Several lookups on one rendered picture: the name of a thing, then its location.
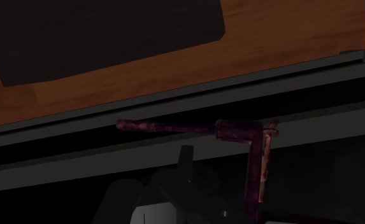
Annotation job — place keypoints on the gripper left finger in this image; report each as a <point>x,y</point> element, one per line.
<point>182,189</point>

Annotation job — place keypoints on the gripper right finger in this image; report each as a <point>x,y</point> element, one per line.
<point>337,186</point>

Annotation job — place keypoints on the dark red L-shaped tool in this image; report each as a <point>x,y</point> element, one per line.
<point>231,130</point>

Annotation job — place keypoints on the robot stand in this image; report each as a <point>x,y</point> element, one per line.
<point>101,37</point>

